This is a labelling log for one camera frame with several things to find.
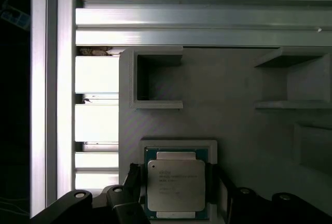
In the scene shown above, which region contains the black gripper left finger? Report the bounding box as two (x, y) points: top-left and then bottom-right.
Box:
(30, 162), (151, 224)

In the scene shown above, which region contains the silver green CPU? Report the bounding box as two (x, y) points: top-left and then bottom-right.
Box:
(144, 148), (210, 220)

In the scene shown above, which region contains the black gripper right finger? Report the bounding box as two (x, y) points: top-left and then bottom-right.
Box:
(206, 163), (332, 224)

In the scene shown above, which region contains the white blue power strip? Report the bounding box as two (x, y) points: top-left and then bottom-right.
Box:
(0, 5), (31, 30)

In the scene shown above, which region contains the grey plastic parts rack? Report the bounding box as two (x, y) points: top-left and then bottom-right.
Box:
(118, 47), (332, 224)

